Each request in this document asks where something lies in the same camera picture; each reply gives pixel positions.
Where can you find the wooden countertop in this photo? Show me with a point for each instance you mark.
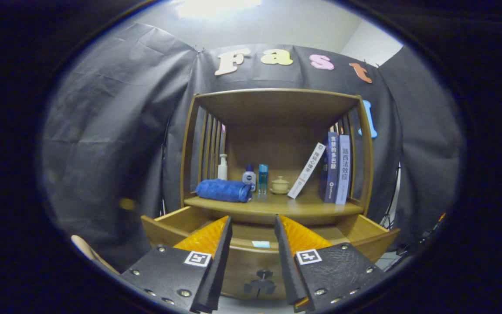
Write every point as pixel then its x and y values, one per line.
pixel 277 205

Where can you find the beige lidded teacup with saucer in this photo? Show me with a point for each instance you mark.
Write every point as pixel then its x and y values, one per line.
pixel 280 185

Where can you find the white pump bottle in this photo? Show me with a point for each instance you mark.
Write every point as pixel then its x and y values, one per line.
pixel 222 171

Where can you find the wooden cabinet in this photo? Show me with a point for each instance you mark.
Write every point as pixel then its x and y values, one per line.
pixel 277 109

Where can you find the blue folded towel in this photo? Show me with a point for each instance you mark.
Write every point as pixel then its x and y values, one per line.
pixel 222 190

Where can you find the white book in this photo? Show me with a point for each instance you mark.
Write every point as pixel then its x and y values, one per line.
pixel 307 170

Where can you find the white bottle with blue cap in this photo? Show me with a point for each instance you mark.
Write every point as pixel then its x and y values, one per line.
pixel 249 178

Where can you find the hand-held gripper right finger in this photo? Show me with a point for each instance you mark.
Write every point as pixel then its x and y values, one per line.
pixel 288 270

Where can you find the black drawer knob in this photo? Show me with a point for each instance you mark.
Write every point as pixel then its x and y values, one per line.
pixel 260 285

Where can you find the blue capped tube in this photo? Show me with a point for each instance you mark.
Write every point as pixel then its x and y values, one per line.
pixel 261 244

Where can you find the dark blue book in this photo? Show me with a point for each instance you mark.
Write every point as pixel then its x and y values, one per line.
pixel 332 168

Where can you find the clear blue bottle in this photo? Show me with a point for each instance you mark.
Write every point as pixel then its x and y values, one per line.
pixel 263 179

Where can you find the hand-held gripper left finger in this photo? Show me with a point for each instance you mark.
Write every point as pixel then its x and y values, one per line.
pixel 218 270

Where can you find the light purple book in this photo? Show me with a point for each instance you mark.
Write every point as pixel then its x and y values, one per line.
pixel 344 170

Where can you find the black backdrop cloth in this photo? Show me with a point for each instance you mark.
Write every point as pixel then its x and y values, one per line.
pixel 103 131

